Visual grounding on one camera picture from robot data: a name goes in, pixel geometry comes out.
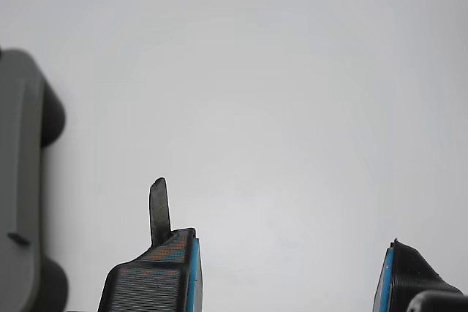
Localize grey frame holder plate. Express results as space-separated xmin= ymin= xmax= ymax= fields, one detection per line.
xmin=0 ymin=47 xmax=69 ymax=312

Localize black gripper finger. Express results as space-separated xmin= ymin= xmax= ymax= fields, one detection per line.
xmin=372 ymin=238 xmax=464 ymax=312
xmin=97 ymin=177 xmax=204 ymax=312

